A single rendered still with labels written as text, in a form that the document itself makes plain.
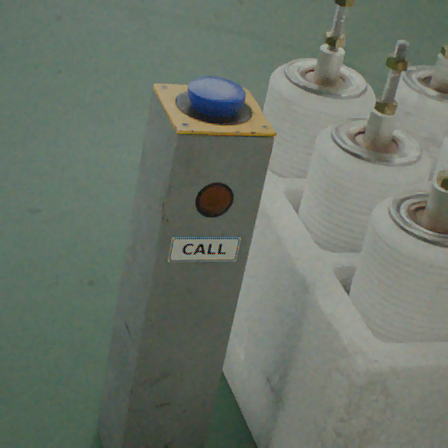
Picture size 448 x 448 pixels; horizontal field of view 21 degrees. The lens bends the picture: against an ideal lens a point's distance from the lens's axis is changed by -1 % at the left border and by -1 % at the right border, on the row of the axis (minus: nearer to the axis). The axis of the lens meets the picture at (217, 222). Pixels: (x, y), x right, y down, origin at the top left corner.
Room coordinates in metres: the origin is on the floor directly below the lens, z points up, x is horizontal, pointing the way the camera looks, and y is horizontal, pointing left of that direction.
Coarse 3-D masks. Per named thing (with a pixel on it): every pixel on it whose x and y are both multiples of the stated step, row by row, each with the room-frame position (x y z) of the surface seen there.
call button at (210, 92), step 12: (192, 84) 0.75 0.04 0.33; (204, 84) 0.76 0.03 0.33; (216, 84) 0.76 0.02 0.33; (228, 84) 0.76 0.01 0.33; (192, 96) 0.74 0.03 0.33; (204, 96) 0.74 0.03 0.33; (216, 96) 0.74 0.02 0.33; (228, 96) 0.74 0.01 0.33; (240, 96) 0.75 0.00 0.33; (204, 108) 0.74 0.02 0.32; (216, 108) 0.74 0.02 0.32; (228, 108) 0.74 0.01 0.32; (240, 108) 0.75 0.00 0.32
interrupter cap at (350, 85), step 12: (300, 60) 1.02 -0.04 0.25; (312, 60) 1.03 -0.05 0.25; (288, 72) 0.99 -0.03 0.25; (300, 72) 1.00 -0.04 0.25; (312, 72) 1.01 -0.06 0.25; (348, 72) 1.02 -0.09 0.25; (300, 84) 0.97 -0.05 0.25; (312, 84) 0.98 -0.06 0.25; (336, 84) 0.99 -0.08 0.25; (348, 84) 1.00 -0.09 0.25; (360, 84) 1.00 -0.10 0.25; (324, 96) 0.96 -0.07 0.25; (336, 96) 0.96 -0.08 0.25; (348, 96) 0.97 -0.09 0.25; (360, 96) 0.98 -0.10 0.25
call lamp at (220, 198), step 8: (208, 192) 0.72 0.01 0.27; (216, 192) 0.72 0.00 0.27; (224, 192) 0.72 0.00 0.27; (200, 200) 0.72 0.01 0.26; (208, 200) 0.72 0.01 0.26; (216, 200) 0.72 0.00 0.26; (224, 200) 0.72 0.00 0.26; (200, 208) 0.72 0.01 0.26; (208, 208) 0.72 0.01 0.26; (216, 208) 0.72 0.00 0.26; (224, 208) 0.72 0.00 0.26
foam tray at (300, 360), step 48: (288, 192) 0.92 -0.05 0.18; (288, 240) 0.83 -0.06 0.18; (288, 288) 0.80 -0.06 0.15; (336, 288) 0.78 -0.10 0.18; (240, 336) 0.87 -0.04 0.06; (288, 336) 0.79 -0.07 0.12; (336, 336) 0.72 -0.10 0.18; (240, 384) 0.84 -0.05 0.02; (288, 384) 0.77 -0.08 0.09; (336, 384) 0.70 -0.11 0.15; (384, 384) 0.69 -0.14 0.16; (432, 384) 0.71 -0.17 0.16; (288, 432) 0.75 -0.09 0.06; (336, 432) 0.68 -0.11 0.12; (384, 432) 0.70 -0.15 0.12; (432, 432) 0.71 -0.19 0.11
